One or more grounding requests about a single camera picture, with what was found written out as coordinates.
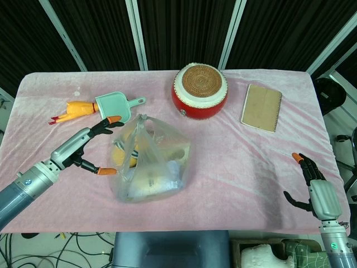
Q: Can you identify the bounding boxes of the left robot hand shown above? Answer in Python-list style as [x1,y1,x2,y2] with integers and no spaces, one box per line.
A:
[50,115,125,178]

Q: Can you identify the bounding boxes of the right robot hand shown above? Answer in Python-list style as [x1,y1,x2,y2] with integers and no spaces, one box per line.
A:
[283,152,342,222]

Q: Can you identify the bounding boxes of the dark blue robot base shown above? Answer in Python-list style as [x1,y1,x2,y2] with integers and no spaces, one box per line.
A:
[110,230,231,268]

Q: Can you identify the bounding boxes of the clear plastic bag with items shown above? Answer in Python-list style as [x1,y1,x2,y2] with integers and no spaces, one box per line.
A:
[110,113,192,204]

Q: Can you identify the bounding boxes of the yellow rubber chicken toy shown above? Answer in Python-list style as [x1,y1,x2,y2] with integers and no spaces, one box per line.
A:
[47,100,99,126]

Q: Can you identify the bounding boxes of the green plastic dustpan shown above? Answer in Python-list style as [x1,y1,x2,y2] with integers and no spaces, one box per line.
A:
[94,91,147,123]

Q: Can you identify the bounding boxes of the green checkered cloth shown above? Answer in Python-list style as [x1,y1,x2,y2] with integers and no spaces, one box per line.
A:
[284,241,330,268]

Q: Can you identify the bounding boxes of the pink fleece tablecloth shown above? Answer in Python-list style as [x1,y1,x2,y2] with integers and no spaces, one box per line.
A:
[0,69,351,234]

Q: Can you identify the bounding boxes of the white foam piece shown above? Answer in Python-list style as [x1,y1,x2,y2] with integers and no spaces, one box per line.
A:
[240,243,295,268]

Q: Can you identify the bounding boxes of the black round stool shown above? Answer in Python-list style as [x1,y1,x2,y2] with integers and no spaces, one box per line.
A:
[313,77,347,116]

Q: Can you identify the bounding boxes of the brown kraft notebook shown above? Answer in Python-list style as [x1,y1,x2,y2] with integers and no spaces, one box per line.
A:
[240,83,283,133]

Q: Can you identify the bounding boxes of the red Chinese drum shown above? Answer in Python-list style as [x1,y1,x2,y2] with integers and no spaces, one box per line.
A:
[171,63,229,121]

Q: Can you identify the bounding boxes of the black floor cables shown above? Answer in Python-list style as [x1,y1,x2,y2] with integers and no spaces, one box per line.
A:
[0,231,115,268]

